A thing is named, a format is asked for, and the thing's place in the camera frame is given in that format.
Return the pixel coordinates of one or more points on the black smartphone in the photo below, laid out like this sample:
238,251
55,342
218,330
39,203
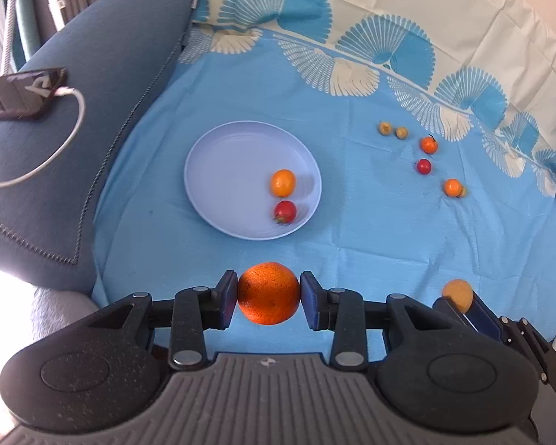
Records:
26,94

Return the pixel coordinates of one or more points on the large orange tangerine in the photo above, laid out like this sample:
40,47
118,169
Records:
268,293

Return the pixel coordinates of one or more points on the orange tangerine with stem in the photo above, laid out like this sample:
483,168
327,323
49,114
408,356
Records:
429,145

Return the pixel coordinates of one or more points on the garment steamer stand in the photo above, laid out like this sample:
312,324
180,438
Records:
12,49

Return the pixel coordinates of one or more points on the blue patterned cloth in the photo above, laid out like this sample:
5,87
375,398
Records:
477,75

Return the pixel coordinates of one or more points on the red tomato with calyx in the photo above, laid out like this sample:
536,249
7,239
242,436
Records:
285,212

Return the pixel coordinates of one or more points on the red cherry tomato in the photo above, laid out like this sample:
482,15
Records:
424,166

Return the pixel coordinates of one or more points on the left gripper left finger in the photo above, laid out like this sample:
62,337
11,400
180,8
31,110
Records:
195,310

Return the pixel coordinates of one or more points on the small orange tangerine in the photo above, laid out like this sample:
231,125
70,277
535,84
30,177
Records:
452,188

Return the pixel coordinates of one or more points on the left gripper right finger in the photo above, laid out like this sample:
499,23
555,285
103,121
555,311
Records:
342,312

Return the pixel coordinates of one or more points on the light blue plate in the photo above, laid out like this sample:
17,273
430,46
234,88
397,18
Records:
227,178

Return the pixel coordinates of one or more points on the orange kumquat on plate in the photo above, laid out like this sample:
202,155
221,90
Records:
282,183

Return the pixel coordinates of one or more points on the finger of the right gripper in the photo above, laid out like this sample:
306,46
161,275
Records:
520,336
448,308

